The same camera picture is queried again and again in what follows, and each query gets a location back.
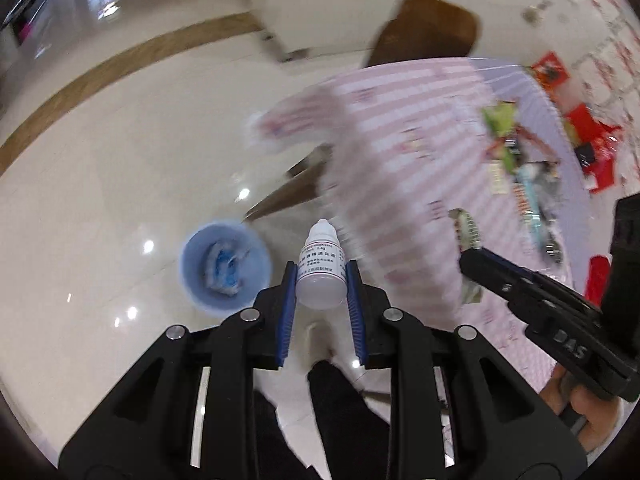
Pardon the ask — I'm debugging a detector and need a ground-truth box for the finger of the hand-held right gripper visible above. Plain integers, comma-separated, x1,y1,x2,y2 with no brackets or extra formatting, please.
459,249,541,311

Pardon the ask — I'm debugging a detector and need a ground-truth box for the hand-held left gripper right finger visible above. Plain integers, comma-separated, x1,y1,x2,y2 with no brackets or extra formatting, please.
345,260,588,480

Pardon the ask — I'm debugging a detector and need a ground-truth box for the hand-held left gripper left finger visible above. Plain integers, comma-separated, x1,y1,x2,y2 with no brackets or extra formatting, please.
59,261,298,480

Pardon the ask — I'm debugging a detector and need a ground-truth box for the silver green wrapper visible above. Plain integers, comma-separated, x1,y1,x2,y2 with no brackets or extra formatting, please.
449,207,485,306

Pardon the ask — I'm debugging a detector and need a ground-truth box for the white dropper bottle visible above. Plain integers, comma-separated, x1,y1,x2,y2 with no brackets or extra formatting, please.
296,219,348,306

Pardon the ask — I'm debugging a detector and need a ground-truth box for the blue trash bin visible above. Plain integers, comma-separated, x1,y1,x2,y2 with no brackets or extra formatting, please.
180,219,273,318

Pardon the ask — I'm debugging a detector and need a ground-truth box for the person's right hand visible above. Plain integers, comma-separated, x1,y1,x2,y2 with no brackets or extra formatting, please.
540,365,628,466

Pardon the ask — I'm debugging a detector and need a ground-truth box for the beige slipper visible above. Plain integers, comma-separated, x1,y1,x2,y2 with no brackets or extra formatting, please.
299,320,362,378

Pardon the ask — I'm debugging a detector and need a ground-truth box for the red paper packet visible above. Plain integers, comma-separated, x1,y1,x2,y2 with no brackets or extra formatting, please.
529,51,572,97
565,104,626,196
586,255,612,307

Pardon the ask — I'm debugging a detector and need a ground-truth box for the white blue plastic bag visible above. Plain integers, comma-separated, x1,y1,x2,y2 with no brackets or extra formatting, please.
202,241,252,297

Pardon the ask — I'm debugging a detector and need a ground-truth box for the person's black trouser leg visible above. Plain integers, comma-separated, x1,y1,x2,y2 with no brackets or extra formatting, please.
254,360,392,480

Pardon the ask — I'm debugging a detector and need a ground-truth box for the wooden table leg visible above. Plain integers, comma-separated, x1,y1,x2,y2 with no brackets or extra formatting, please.
242,144,333,222

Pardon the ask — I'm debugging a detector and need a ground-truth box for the green snack wrapper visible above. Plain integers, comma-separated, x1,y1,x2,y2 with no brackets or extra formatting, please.
481,101,521,142

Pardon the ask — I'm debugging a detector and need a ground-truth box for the pink checked tablecloth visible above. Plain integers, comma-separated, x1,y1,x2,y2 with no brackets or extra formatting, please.
247,57,616,396

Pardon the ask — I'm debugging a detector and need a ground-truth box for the grey checked cloth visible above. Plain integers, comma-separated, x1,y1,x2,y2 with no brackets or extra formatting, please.
465,57,596,281

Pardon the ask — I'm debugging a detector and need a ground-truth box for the brown wooden chair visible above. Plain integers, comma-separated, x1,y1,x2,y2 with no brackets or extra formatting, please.
360,0,481,68

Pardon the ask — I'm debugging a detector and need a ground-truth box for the white cabinet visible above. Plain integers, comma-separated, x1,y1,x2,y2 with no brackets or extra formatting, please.
250,0,458,63

